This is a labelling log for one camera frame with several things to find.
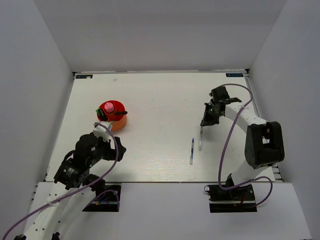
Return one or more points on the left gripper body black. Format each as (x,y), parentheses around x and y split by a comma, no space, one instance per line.
(107,152)

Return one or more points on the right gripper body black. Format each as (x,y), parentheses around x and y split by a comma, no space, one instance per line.
(210,115)

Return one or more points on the green gel pen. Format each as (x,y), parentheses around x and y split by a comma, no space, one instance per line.
(200,138)

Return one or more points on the green capped black highlighter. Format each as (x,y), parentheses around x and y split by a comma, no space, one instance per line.
(101,115)

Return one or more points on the black handled scissors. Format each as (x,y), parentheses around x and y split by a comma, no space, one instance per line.
(119,113)

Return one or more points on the blue gel pen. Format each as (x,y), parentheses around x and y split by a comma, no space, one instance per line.
(191,158)

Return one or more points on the pink capped clear marker tube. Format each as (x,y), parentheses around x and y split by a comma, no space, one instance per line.
(109,107)

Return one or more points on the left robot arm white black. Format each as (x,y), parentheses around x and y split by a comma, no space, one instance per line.
(73,186)

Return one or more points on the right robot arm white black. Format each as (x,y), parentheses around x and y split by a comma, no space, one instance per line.
(264,145)

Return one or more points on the red round pen holder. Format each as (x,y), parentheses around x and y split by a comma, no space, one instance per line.
(118,121)

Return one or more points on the right blue table label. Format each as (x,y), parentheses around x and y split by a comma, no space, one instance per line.
(234,75)

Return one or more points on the blue table label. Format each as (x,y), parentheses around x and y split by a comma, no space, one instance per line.
(234,75)
(84,76)

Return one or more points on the left blue table label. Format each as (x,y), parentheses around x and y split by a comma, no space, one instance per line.
(84,76)

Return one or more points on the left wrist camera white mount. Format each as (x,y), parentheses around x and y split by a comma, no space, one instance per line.
(102,129)

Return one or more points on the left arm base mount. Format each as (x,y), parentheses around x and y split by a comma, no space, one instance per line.
(108,202)

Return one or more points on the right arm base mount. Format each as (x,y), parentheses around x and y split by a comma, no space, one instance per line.
(238,200)

